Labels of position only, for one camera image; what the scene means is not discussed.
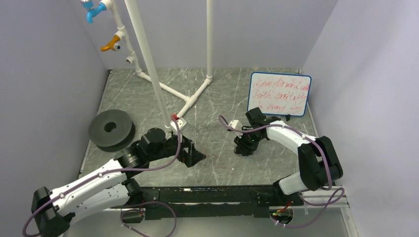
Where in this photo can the orange tap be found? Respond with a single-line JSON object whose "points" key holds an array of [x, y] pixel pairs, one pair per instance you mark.
{"points": [[113, 44]]}

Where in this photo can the black foam disc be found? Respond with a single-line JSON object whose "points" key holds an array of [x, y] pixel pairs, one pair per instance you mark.
{"points": [[111, 130]]}

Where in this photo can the blue framed whiteboard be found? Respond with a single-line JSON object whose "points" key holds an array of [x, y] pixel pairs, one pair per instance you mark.
{"points": [[279, 94]]}

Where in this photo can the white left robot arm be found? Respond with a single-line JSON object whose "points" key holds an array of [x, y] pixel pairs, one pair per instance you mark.
{"points": [[111, 185]]}

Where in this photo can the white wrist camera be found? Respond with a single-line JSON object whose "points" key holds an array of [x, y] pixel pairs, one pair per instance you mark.
{"points": [[235, 125], [177, 124]]}

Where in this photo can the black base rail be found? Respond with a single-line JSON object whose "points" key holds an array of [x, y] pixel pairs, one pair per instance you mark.
{"points": [[211, 201]]}

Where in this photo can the blue tap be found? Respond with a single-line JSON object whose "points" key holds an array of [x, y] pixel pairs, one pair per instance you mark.
{"points": [[92, 11]]}

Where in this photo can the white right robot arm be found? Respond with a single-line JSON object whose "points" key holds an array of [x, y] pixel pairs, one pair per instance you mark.
{"points": [[318, 163]]}

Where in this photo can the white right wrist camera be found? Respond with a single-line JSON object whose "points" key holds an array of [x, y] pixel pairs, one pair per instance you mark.
{"points": [[235, 125]]}

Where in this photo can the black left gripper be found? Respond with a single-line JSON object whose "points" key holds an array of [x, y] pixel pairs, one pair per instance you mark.
{"points": [[185, 156]]}

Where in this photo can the aluminium extrusion rail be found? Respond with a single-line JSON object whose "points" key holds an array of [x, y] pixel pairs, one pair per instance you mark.
{"points": [[334, 198]]}

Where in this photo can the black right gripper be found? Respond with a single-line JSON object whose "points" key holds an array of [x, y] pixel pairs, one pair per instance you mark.
{"points": [[241, 141]]}

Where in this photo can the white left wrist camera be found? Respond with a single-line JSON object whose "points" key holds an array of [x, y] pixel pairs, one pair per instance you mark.
{"points": [[177, 124]]}

